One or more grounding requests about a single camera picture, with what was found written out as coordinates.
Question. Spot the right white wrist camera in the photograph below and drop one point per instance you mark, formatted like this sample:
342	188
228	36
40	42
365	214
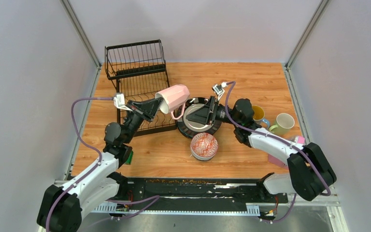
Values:
219	90

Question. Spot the black rimmed white plate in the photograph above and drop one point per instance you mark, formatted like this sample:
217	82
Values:
198	128

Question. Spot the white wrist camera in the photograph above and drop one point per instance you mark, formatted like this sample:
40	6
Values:
119	102
219	90

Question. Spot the blue green striped sponge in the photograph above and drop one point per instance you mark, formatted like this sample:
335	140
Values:
129	159

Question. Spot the red patterned white bowl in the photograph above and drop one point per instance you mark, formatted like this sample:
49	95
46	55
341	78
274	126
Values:
204	146

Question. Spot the light green mug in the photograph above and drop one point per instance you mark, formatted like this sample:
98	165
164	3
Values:
283	124

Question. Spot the pink ceramic mug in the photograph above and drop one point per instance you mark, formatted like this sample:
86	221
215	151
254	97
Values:
173	97

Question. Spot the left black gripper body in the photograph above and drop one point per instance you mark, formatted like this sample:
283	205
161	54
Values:
133	121

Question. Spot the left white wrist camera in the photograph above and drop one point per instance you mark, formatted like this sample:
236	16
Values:
119	102

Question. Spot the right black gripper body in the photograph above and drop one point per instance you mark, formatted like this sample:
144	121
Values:
222	116

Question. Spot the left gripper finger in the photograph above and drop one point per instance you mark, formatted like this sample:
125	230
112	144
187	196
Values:
151	105
149	113

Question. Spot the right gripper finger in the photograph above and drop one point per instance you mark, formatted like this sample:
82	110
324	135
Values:
209	109
202	120

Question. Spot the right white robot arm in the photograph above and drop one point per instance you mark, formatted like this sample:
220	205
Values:
310	173

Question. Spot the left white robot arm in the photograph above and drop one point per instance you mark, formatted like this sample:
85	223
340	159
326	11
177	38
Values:
63	208

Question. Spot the blue butterfly mug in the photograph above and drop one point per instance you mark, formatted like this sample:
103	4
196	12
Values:
259	116

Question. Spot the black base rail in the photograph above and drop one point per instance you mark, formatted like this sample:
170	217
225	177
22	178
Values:
187	195

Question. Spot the black wire dish rack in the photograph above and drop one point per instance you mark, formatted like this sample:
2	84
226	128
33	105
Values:
138	70

